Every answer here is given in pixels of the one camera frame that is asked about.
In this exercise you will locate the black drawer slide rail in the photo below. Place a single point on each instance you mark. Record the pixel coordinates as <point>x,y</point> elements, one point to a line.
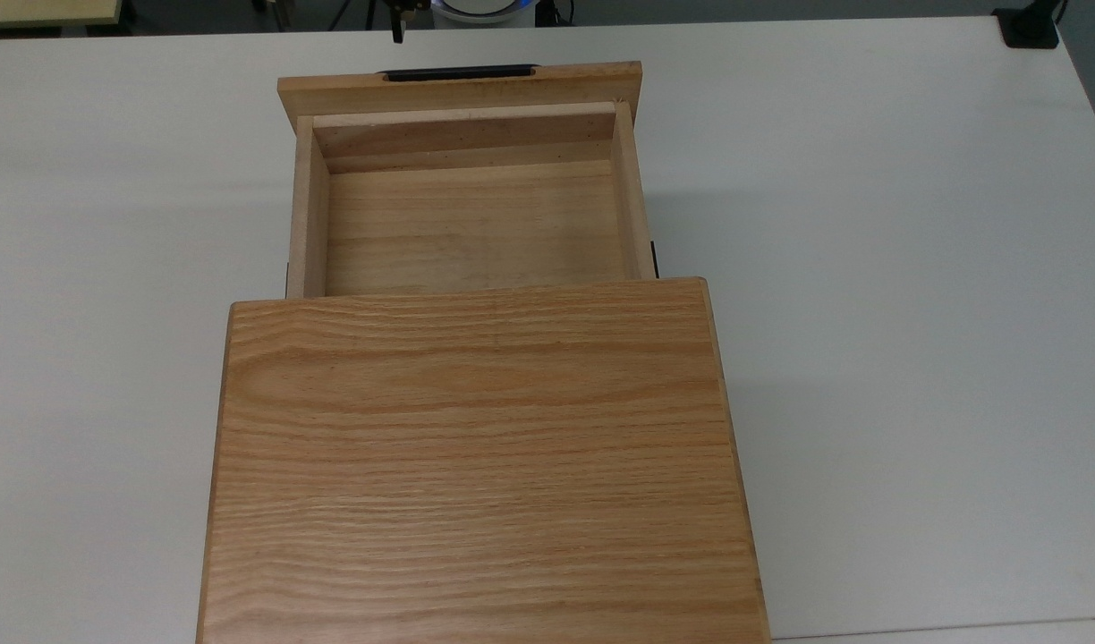
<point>655,259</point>

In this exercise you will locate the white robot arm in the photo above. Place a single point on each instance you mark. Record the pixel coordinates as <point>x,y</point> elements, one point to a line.
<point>483,9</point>

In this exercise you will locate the light wooden table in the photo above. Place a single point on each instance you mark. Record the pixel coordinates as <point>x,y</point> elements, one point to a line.
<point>42,11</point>

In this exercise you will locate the wooden drawer cabinet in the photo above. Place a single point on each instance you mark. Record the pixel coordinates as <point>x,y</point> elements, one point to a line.
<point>481,465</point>

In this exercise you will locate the black table clamp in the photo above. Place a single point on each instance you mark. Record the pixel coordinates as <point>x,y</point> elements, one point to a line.
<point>1029,27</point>

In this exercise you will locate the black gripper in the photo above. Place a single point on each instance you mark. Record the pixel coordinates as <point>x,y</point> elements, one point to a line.
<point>401,5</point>

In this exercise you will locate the wooden drawer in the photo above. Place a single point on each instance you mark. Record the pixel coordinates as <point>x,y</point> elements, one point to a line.
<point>467,215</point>

